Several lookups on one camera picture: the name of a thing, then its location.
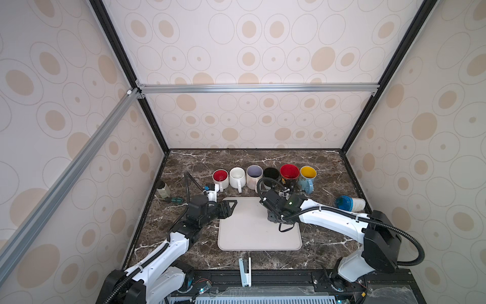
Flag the white ribbed-base mug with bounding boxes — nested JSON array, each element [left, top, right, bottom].
[[229, 167, 246, 193]]

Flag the green handled screwdriver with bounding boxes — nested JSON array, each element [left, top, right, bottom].
[[165, 197, 186, 205]]

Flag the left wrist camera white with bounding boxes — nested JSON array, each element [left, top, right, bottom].
[[205, 184, 219, 202]]

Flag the blue white plastic bottle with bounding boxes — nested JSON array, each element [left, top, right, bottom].
[[335, 195, 366, 212]]

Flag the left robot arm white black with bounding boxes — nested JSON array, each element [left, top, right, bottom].
[[96, 172, 238, 303]]

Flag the black white mug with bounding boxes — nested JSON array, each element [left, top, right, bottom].
[[263, 167, 280, 188]]

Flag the pink iridescent mug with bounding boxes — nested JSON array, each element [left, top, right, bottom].
[[246, 165, 263, 192]]

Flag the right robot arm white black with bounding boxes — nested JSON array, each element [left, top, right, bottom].
[[256, 177, 425, 292]]

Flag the plain white mug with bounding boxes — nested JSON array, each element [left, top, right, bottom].
[[212, 169, 229, 192]]

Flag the blue butterfly mug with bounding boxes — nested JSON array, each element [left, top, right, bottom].
[[298, 166, 317, 195]]

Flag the horizontal aluminium frame bar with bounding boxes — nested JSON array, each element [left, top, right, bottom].
[[129, 82, 380, 98]]

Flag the white blue clip stand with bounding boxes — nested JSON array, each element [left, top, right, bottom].
[[239, 257, 252, 287]]

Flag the beige rectangular tray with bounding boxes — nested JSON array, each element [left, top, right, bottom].
[[218, 197, 302, 252]]

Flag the left diagonal aluminium bar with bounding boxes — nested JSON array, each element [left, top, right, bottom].
[[0, 88, 142, 286]]

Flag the black skull mug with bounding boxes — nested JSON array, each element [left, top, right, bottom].
[[280, 164, 300, 190]]

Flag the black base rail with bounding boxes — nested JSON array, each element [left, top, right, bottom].
[[97, 268, 426, 304]]

